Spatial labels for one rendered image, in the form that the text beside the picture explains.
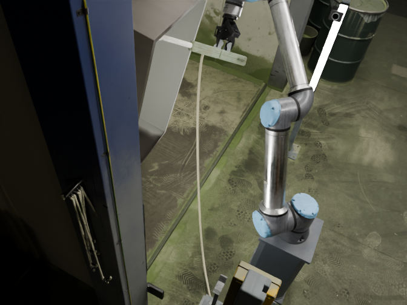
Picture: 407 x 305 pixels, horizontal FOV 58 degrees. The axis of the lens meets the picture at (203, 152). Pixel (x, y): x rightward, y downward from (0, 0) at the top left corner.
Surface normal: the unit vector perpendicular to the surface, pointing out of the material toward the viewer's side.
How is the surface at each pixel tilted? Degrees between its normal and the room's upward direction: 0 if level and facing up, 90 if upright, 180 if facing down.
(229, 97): 0
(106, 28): 90
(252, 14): 90
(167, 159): 0
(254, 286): 0
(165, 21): 12
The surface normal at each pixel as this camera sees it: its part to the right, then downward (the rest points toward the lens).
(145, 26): 0.28, -0.58
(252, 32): -0.44, 0.64
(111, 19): 0.89, 0.39
